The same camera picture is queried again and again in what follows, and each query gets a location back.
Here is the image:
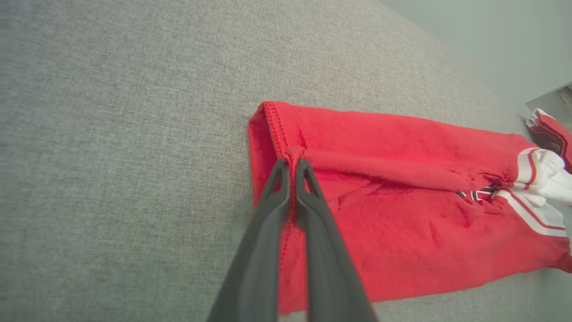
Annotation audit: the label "red t-shirt striped white sleeves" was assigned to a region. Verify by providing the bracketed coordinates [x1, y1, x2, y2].
[247, 101, 572, 316]

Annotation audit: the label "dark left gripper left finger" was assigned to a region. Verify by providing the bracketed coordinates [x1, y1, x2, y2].
[206, 159, 291, 322]

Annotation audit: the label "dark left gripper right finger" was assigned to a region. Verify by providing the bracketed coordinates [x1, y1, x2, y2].
[295, 158, 378, 322]

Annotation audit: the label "red shorts wide white stripe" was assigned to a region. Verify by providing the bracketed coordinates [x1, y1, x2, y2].
[526, 108, 572, 174]

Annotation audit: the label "grey fabric sofa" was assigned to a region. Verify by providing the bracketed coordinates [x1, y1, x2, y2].
[0, 0, 572, 322]

